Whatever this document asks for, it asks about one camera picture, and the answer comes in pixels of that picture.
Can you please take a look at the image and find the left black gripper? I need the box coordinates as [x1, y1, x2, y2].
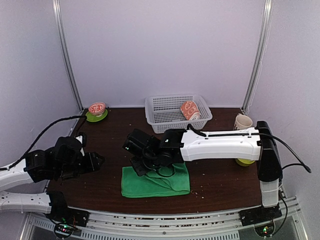
[54, 150, 104, 179]

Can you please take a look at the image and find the green microfiber towel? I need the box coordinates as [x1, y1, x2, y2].
[121, 163, 191, 199]

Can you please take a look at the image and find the white plastic mesh basket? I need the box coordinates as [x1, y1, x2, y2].
[144, 93, 213, 134]

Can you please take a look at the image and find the orange rabbit pattern towel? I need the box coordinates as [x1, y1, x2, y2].
[180, 100, 201, 121]

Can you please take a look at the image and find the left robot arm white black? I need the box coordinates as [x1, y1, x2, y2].
[0, 135, 105, 222]

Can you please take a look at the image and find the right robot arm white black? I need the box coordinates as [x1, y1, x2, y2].
[122, 121, 283, 221]

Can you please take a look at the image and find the green saucer plate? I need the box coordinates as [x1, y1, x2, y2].
[85, 109, 108, 123]

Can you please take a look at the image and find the red patterned small bowl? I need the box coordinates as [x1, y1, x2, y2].
[88, 102, 106, 117]

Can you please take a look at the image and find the lime green bowl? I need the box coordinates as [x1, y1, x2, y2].
[235, 158, 255, 167]

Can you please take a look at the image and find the ceramic mug floral pattern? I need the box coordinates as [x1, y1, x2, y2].
[233, 113, 253, 130]

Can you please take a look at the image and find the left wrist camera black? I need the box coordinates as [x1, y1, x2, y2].
[75, 132, 87, 151]

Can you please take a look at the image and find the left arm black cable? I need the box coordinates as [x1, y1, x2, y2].
[0, 115, 87, 171]

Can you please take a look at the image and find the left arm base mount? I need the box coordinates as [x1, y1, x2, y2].
[45, 208, 90, 240]

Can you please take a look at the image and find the aluminium front rail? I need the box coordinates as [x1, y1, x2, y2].
[26, 197, 305, 240]

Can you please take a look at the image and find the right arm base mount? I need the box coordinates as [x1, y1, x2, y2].
[239, 205, 282, 238]

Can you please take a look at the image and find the left aluminium frame post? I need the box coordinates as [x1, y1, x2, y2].
[52, 0, 84, 112]

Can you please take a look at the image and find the aluminium frame post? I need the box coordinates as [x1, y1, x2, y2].
[241, 0, 273, 114]
[52, 0, 84, 112]

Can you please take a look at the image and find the right aluminium frame post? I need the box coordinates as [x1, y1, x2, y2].
[241, 0, 273, 114]

